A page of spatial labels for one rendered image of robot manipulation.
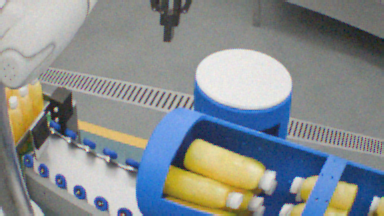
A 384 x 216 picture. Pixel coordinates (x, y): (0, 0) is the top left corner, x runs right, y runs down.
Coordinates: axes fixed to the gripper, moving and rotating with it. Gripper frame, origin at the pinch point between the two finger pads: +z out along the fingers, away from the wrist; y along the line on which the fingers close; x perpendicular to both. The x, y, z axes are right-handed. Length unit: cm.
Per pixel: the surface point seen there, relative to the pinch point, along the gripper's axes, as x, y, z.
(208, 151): -0.8, 9.2, 28.8
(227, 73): 50, 6, 43
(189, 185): -7.1, 6.7, 34.1
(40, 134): 12, -42, 46
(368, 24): 255, 85, 111
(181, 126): 0.7, 3.2, 24.6
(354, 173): 3, 50, 35
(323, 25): 282, 46, 140
